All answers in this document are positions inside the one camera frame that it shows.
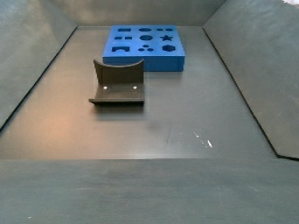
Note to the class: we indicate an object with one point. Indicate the blue shape sorter block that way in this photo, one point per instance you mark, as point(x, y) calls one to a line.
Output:
point(153, 43)

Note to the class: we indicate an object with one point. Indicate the black curved holder bracket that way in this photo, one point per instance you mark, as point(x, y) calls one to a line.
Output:
point(121, 83)

